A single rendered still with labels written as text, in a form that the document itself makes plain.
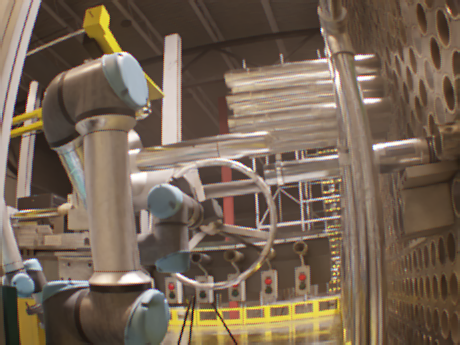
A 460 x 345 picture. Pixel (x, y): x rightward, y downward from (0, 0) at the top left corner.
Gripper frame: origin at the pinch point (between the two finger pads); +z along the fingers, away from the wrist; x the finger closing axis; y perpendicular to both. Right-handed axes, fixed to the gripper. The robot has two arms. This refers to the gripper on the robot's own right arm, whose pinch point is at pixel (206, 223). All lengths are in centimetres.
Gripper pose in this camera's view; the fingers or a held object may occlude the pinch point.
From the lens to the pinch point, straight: 120.3
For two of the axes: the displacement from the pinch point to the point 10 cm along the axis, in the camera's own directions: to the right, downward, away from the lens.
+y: 2.7, 9.0, -3.5
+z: 2.9, 2.7, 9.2
